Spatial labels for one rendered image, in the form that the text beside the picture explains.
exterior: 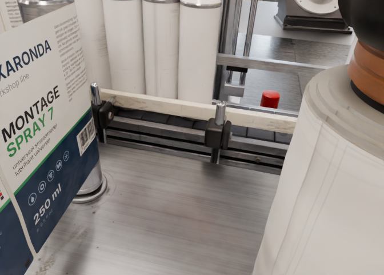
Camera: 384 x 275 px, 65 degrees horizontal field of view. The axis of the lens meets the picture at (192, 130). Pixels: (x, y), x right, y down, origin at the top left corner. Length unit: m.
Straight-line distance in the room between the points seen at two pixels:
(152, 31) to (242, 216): 0.25
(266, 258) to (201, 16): 0.29
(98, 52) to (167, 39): 0.11
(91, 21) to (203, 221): 0.29
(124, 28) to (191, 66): 0.10
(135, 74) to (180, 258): 0.26
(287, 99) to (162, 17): 0.35
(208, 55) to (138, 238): 0.24
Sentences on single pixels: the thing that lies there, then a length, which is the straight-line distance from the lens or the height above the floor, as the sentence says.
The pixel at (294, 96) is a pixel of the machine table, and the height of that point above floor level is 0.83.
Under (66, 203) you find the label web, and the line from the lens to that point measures 0.27.
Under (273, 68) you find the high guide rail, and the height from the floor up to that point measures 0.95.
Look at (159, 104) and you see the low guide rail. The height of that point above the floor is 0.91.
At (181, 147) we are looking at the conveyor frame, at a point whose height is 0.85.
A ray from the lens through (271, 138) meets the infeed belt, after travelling 0.42.
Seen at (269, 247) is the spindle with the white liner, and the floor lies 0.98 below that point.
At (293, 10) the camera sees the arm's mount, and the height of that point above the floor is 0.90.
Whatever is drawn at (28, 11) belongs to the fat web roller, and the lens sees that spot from 0.24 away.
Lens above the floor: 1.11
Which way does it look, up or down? 34 degrees down
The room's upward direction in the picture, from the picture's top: 3 degrees clockwise
